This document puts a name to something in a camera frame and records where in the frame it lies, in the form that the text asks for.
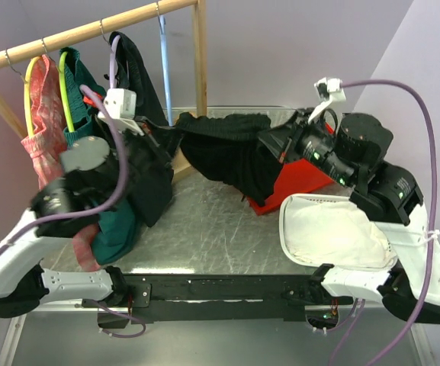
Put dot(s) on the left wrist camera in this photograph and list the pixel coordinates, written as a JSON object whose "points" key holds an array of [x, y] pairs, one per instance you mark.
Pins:
{"points": [[120, 104]]}

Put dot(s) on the red plastic tray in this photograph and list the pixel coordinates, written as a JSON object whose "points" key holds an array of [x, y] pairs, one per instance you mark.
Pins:
{"points": [[303, 179]]}

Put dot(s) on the pink patterned shorts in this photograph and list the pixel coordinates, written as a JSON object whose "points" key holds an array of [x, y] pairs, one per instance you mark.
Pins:
{"points": [[48, 141]]}

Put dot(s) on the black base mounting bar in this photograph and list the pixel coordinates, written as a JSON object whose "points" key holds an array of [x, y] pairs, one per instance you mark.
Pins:
{"points": [[189, 297]]}

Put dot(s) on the dark green shorts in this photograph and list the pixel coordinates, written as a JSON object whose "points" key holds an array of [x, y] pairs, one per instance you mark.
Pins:
{"points": [[149, 196]]}

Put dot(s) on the teal green shorts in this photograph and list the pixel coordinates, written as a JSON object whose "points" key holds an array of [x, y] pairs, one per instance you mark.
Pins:
{"points": [[112, 236]]}

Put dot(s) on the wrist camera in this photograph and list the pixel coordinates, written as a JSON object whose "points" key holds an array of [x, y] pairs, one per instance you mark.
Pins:
{"points": [[329, 91], [120, 104]]}

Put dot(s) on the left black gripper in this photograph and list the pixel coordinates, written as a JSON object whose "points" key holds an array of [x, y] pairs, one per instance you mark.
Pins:
{"points": [[162, 142]]}

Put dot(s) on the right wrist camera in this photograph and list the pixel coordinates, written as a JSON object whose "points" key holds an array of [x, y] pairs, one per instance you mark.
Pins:
{"points": [[329, 91]]}

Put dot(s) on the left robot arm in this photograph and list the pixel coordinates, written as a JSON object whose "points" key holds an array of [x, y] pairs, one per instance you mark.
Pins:
{"points": [[55, 215]]}

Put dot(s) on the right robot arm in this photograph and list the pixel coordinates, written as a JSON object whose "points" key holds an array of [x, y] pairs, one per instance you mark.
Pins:
{"points": [[390, 198]]}

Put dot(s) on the wooden clothes rack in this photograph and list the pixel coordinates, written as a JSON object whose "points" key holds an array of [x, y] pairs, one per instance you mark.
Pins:
{"points": [[12, 129]]}

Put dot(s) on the white perforated laundry basket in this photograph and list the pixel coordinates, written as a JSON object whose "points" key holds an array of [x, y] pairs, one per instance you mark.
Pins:
{"points": [[316, 230]]}

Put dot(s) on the black shorts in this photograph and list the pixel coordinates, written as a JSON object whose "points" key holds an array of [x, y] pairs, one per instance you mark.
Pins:
{"points": [[227, 149]]}

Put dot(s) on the yellow hanger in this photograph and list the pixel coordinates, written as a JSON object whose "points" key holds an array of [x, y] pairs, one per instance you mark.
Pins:
{"points": [[27, 96]]}

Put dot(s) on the lilac hanger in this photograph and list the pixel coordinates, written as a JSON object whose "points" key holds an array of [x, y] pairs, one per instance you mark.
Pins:
{"points": [[118, 69]]}

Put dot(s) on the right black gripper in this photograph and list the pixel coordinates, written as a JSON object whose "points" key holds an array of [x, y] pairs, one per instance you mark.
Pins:
{"points": [[284, 140]]}

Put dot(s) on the light blue hanger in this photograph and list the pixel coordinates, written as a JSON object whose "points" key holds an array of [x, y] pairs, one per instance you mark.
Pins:
{"points": [[165, 68]]}

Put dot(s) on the lime green hanger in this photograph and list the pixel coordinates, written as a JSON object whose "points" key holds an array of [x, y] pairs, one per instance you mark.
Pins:
{"points": [[63, 92]]}

